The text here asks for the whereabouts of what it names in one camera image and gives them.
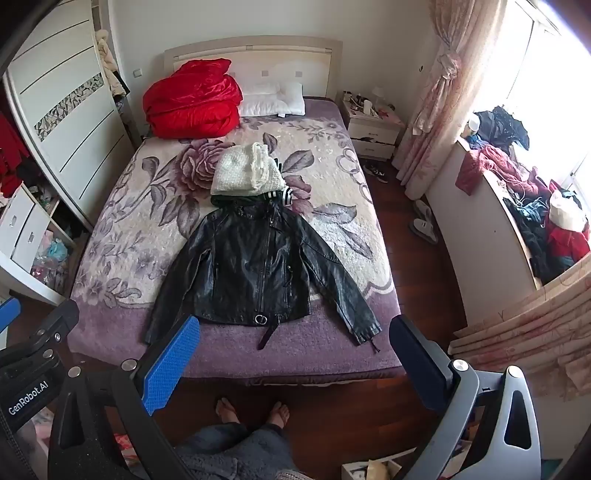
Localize white pillow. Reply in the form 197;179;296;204
229;69;306;117

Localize red puffer quilt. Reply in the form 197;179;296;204
142;58;244;139

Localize person's left leg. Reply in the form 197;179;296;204
175;398;254;480

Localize white slipper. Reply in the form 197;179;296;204
410;199;435;223
411;218;439;244

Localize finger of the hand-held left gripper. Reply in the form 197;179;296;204
0;298;22;334
25;300;80;358

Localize black shoes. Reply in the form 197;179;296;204
362;161;389;183

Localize white sliding-door wardrobe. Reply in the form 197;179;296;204
0;0;136;232

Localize green striped jacket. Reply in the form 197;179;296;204
211;159;296;208

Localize white nightstand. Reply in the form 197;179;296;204
341;91;407;161

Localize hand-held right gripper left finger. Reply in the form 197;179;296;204
48;315;201;480

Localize person's right leg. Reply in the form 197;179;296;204
249;401;301;480

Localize cream bed headboard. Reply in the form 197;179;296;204
164;37;343;100

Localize beige plush cloth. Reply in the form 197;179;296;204
95;30;131;100

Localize pink draped curtain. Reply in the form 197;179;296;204
450;258;591;402

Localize red hanging clothes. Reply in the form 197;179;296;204
0;111;25;195

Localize pile of clothes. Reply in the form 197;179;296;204
455;105;591;287

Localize person's leg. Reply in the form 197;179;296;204
175;398;254;480
249;401;301;480

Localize pink tied curtain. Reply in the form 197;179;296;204
392;0;509;201

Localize white fluffy jacket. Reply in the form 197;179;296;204
210;142;287;195

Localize white drawer unit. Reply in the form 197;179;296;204
0;182;78;306

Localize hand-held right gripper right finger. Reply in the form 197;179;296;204
389;316;542;480

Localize bed with floral blanket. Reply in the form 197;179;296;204
69;97;407;381

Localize white hat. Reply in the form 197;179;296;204
549;190;587;232

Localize black leather jacket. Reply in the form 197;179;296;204
143;202;383;355

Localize cardboard box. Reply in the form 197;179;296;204
342;457;404;480

